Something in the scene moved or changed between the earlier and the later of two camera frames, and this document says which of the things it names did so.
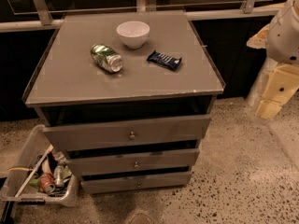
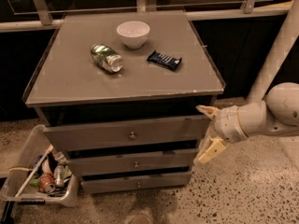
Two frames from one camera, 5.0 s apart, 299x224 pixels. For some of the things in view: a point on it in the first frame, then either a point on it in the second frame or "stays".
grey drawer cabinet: x=128 y=95 stays
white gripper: x=285 y=36 -> x=228 y=122
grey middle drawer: x=121 y=161 stays
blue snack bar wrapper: x=167 y=62 stays
